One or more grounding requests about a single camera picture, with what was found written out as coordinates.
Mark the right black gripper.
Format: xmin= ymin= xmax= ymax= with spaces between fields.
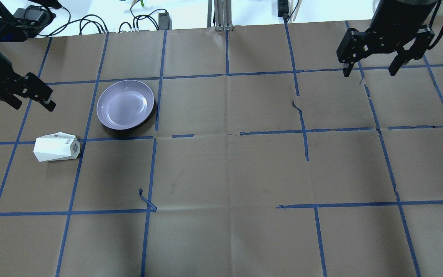
xmin=336 ymin=8 xmax=435 ymax=77

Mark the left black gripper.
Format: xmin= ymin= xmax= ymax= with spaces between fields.
xmin=0 ymin=52 xmax=56 ymax=112

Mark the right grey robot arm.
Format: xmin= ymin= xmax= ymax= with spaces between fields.
xmin=337 ymin=0 xmax=443 ymax=77

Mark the lilac round plate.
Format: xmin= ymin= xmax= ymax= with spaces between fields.
xmin=96 ymin=80 xmax=155 ymax=131

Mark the black power adapter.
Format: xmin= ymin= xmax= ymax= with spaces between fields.
xmin=158 ymin=11 xmax=172 ymax=30

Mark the loose blue tape strip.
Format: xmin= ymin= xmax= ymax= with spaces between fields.
xmin=138 ymin=188 xmax=158 ymax=212

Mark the aluminium frame post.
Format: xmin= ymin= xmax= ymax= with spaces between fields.
xmin=207 ymin=0 xmax=234 ymax=32

